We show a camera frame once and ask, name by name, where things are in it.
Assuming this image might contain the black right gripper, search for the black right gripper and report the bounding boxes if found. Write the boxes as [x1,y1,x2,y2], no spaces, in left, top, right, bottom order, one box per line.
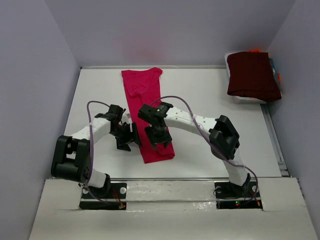
[145,124,173,151]

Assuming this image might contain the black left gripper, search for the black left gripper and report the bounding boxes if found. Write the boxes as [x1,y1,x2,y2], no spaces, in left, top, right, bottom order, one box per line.
[110,122,142,152]

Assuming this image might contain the pink t-shirt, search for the pink t-shirt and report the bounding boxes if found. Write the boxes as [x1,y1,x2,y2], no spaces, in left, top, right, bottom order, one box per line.
[121,67,175,164]

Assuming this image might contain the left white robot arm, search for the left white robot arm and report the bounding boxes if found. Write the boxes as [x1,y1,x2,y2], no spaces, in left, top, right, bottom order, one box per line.
[50,104,142,199]

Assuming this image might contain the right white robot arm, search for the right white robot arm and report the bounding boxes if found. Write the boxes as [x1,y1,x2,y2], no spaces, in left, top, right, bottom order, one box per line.
[137,102,251,196]

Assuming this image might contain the orange object behind stack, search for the orange object behind stack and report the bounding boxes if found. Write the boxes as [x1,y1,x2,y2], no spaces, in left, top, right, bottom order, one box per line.
[249,49,261,53]

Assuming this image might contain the teal orange item beside stack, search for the teal orange item beside stack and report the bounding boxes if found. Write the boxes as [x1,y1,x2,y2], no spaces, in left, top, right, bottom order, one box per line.
[269,58,282,91]

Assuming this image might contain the dark red folded t-shirt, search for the dark red folded t-shirt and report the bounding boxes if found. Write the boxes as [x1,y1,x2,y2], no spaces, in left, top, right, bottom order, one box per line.
[226,51,282,103]

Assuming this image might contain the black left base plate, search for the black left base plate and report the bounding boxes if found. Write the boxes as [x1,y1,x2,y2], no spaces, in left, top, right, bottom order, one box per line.
[79,181,127,211]

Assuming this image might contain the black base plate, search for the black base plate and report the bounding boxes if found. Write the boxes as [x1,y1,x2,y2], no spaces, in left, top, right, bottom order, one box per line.
[213,181,263,210]
[79,181,127,211]

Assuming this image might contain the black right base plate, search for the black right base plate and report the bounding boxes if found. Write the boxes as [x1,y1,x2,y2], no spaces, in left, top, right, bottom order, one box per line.
[213,181,263,210]

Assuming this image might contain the metal rail right side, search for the metal rail right side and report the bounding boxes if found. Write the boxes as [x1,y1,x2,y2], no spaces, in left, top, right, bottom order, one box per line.
[260,104,291,178]

